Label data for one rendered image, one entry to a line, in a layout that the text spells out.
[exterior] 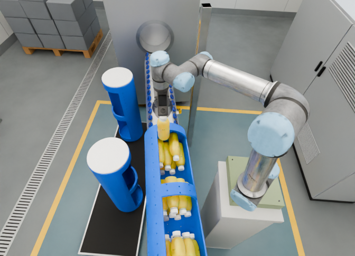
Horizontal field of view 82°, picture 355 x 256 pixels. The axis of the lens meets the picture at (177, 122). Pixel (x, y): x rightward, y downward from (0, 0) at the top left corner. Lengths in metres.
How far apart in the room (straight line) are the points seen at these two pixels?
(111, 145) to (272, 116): 1.15
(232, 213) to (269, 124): 0.70
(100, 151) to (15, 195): 1.59
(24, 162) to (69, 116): 0.78
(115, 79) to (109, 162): 0.84
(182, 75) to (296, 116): 0.39
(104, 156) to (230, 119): 2.03
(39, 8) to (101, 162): 3.11
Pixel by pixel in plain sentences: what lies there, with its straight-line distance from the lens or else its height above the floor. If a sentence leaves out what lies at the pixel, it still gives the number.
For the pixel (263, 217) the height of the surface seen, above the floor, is 1.15.
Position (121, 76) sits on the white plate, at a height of 1.04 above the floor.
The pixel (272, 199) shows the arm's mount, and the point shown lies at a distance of 1.23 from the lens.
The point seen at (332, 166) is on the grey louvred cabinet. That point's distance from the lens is 2.44.
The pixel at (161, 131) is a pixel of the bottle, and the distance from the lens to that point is 1.12.
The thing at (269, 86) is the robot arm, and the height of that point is 1.82.
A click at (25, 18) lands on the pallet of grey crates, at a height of 0.66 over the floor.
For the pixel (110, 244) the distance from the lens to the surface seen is 2.21.
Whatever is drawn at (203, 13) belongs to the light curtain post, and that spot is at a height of 1.66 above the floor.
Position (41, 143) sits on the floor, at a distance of 3.16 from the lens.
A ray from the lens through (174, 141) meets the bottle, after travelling 1.36.
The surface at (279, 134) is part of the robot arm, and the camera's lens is 0.60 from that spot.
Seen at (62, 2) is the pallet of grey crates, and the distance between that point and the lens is 3.92.
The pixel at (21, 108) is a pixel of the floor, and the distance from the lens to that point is 3.75.
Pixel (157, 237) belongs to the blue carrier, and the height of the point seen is 1.20.
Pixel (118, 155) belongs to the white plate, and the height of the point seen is 1.04.
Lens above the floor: 2.27
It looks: 52 degrees down
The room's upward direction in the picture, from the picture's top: 2 degrees clockwise
